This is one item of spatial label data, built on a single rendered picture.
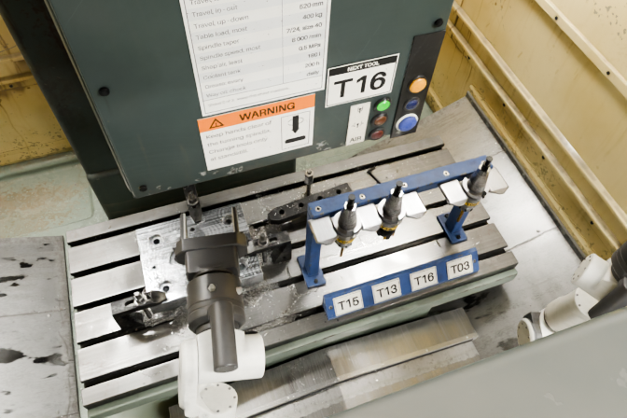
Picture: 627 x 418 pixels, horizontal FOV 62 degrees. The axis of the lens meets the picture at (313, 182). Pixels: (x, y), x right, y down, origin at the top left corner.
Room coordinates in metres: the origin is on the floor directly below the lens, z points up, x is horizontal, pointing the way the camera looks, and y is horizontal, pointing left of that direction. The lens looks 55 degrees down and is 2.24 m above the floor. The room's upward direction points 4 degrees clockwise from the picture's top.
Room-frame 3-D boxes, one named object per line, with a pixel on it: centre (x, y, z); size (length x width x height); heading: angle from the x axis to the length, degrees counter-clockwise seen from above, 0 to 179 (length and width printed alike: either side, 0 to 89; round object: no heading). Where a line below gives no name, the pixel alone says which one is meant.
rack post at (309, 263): (0.64, -0.01, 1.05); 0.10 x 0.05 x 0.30; 22
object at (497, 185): (0.76, -0.44, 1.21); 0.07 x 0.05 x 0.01; 22
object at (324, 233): (0.59, -0.03, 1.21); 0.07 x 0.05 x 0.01; 22
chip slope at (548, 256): (0.87, -0.39, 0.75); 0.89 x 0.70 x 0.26; 22
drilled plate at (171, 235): (0.63, 0.29, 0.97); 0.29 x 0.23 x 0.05; 112
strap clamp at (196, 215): (0.78, 0.33, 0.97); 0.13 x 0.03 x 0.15; 22
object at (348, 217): (0.61, -0.08, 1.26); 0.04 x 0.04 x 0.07
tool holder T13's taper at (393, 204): (0.65, -0.18, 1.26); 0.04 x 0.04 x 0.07
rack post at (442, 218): (0.81, -0.42, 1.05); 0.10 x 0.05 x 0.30; 22
